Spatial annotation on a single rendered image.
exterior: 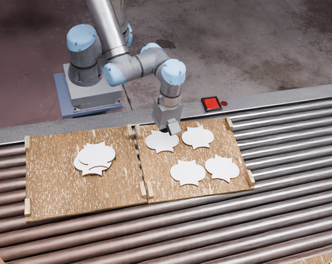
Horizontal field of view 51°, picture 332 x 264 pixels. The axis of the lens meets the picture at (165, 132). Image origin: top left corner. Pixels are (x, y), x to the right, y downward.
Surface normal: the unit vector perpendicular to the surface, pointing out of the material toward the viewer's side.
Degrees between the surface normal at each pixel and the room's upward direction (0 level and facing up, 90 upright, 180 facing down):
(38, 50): 0
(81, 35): 8
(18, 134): 0
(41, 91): 0
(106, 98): 90
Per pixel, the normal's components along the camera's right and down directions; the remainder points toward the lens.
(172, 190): 0.11, -0.61
